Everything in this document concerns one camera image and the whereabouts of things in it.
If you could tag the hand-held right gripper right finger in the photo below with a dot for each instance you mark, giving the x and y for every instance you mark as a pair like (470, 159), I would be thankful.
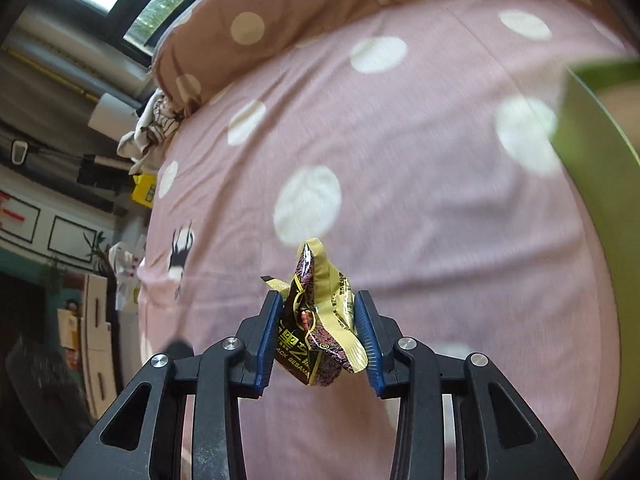
(370, 345)

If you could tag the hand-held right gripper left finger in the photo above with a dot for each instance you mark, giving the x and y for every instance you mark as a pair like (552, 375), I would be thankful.
(267, 340)

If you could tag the dark brown gold snack packet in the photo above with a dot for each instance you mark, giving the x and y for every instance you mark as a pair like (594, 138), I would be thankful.
(320, 340)

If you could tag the green box with white inside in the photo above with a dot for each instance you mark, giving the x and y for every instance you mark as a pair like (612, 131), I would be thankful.
(595, 185)

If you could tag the white shopping bag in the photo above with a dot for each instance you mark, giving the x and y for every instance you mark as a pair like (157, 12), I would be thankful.
(125, 270)

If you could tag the yellow cardboard box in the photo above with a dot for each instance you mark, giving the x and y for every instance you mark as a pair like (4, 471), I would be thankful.
(144, 190)

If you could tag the white striped cloth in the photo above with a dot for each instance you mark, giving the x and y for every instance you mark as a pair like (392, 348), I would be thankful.
(152, 127)

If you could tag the white board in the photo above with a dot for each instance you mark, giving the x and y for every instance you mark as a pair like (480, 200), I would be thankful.
(112, 115)

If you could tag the brown dotted pillow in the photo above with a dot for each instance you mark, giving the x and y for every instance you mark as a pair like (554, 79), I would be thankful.
(280, 15)

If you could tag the black window frame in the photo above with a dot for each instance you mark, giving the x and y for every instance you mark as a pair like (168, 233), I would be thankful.
(117, 7)

